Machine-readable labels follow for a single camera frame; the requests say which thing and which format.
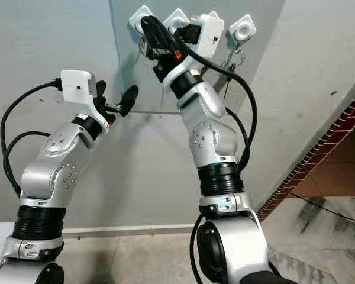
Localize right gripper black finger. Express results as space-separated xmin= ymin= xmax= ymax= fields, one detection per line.
xmin=140 ymin=15 xmax=175 ymax=56

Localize silver keys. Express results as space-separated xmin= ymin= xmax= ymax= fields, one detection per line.
xmin=138 ymin=34 xmax=154 ymax=60

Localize hanging keys with black fob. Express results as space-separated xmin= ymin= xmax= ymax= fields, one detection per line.
xmin=221 ymin=46 xmax=248 ymax=98

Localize white square wall hook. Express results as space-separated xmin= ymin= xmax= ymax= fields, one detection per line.
xmin=228 ymin=14 xmax=257 ymax=43
xmin=163 ymin=8 xmax=191 ymax=34
xmin=128 ymin=5 xmax=155 ymax=33

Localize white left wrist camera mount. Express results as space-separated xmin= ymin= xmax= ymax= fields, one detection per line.
xmin=60 ymin=69 xmax=113 ymax=126

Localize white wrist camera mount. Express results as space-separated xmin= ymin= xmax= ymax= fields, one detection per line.
xmin=60 ymin=69 xmax=113 ymax=126
xmin=166 ymin=12 xmax=225 ymax=83

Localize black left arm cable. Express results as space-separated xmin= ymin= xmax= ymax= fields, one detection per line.
xmin=0 ymin=78 xmax=64 ymax=199

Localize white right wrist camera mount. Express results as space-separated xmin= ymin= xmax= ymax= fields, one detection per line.
xmin=166 ymin=12 xmax=225 ymax=83

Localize grey wall board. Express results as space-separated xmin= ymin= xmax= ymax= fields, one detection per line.
xmin=109 ymin=0 xmax=288 ymax=114

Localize thin black floor cable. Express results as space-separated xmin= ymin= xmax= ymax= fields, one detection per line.
xmin=289 ymin=192 xmax=355 ymax=224

